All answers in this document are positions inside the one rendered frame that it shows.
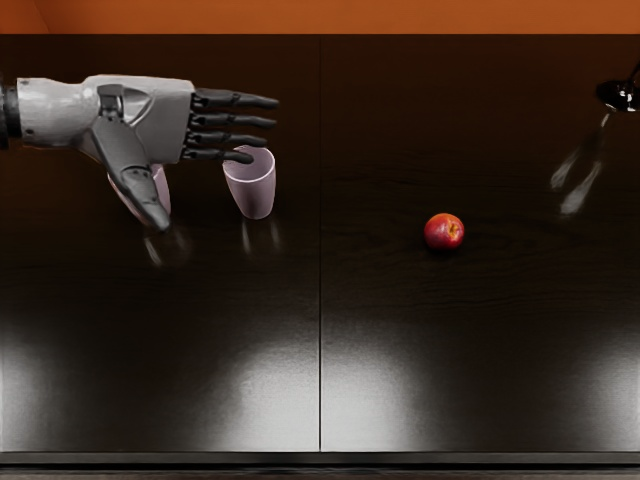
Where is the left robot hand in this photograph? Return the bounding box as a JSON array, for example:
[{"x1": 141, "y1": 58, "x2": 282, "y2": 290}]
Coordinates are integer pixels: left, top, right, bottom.
[{"x1": 16, "y1": 74, "x2": 280, "y2": 233}]

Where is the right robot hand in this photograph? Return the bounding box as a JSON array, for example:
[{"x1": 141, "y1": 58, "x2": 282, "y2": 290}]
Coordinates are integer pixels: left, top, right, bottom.
[{"x1": 595, "y1": 63, "x2": 640, "y2": 114}]

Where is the pink cup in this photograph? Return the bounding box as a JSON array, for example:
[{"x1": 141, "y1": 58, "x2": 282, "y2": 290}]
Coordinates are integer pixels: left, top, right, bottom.
[
  {"x1": 221, "y1": 145, "x2": 277, "y2": 220},
  {"x1": 106, "y1": 163, "x2": 173, "y2": 226}
]

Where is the red apple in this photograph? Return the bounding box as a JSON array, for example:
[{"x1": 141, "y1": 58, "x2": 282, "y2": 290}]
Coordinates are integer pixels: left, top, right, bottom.
[{"x1": 423, "y1": 212, "x2": 466, "y2": 251}]

